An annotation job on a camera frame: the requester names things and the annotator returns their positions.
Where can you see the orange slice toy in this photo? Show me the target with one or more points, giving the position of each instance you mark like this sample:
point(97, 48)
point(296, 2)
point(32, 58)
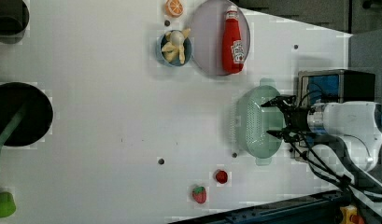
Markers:
point(174, 8)

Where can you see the red strawberry toy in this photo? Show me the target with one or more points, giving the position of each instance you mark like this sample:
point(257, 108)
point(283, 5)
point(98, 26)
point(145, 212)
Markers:
point(199, 194)

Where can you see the grey round plate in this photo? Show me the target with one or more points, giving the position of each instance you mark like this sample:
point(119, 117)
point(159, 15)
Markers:
point(207, 28)

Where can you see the black toaster oven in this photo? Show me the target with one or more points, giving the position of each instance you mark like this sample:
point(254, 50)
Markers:
point(334, 86)

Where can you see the green pear toy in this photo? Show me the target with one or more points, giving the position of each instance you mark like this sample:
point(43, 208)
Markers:
point(7, 204)

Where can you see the red ketchup bottle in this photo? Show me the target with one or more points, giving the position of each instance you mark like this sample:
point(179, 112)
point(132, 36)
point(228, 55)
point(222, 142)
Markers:
point(232, 53)

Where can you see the yellow red emergency button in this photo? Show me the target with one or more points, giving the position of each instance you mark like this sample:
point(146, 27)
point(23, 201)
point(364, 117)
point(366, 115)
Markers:
point(350, 215)

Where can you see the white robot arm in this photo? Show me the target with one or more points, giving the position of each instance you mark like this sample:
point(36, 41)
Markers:
point(342, 144)

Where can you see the red tomato toy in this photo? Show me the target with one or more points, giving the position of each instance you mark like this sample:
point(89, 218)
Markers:
point(221, 176)

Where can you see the mint green oval strainer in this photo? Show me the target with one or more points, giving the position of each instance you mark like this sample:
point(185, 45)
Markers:
point(251, 122)

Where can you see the black cylinder post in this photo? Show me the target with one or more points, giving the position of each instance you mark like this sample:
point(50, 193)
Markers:
point(14, 17)

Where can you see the peeled banana toy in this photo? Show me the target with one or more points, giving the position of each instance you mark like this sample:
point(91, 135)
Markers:
point(174, 46)

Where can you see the black round base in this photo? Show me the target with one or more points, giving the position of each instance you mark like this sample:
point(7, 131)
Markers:
point(34, 108)

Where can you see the blue bowl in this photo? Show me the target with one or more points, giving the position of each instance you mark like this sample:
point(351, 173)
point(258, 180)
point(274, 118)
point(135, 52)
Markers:
point(175, 63)

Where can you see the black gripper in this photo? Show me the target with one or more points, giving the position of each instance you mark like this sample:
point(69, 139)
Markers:
point(295, 116)

